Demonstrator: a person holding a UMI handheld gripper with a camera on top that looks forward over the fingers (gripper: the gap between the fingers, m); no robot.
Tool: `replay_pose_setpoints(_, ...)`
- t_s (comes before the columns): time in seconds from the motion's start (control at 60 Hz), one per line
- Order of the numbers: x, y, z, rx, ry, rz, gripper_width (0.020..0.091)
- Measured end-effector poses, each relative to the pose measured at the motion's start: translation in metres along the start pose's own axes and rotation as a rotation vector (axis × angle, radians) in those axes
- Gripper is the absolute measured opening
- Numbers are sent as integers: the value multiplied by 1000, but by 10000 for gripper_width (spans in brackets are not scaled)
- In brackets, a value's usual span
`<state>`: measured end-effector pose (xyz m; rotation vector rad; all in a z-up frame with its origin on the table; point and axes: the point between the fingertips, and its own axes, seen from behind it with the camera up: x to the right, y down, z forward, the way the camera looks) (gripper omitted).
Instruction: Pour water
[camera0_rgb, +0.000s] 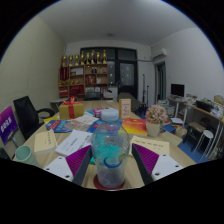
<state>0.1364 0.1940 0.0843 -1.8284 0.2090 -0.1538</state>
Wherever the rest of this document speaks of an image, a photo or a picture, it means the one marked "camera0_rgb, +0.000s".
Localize grey chair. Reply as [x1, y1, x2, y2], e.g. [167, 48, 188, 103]
[117, 91, 141, 113]

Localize black office chair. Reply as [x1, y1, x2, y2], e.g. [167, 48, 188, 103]
[12, 95, 56, 141]

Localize pink packet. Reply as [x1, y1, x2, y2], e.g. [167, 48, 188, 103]
[92, 107, 111, 118]

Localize yellow gift box red ribbon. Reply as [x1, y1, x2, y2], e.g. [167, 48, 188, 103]
[58, 96, 85, 121]

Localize purple sign board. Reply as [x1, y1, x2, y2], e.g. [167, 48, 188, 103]
[0, 105, 19, 145]

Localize pink flowers in white pot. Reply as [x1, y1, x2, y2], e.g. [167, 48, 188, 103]
[145, 104, 169, 138]

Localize white round stool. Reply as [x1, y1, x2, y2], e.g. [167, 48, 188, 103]
[193, 129, 215, 155]

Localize wooden shelf unit with trophies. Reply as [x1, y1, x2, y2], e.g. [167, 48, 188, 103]
[58, 49, 110, 101]

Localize black computer monitor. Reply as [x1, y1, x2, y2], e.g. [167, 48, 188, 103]
[170, 83, 186, 98]

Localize small pale yellow booklet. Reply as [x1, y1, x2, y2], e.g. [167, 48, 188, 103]
[33, 129, 58, 155]

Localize blue book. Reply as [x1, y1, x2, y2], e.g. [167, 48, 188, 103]
[87, 118, 104, 134]

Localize small round side table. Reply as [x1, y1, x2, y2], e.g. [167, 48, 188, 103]
[49, 97, 69, 111]

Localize mint green cup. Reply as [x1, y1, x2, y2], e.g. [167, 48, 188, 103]
[14, 144, 39, 168]

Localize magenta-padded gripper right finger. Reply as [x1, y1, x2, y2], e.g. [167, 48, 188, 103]
[130, 143, 184, 186]

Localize upright yellow carton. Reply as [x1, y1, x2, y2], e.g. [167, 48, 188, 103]
[118, 98, 132, 120]

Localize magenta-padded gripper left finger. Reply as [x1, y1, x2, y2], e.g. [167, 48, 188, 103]
[43, 144, 93, 187]

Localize orange red book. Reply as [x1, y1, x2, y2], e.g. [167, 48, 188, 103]
[121, 117, 148, 136]

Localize blue and red booklet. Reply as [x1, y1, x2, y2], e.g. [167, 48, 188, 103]
[45, 119, 73, 134]

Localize white wall air conditioner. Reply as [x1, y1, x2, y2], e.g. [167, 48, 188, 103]
[151, 47, 169, 62]

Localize clear plastic water bottle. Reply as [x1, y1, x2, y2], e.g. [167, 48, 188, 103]
[90, 108, 130, 190]

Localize wide pale yellow booklet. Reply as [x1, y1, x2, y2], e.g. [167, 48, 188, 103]
[129, 134, 171, 157]

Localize white printed booklet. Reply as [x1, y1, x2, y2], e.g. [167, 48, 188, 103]
[54, 129, 93, 157]

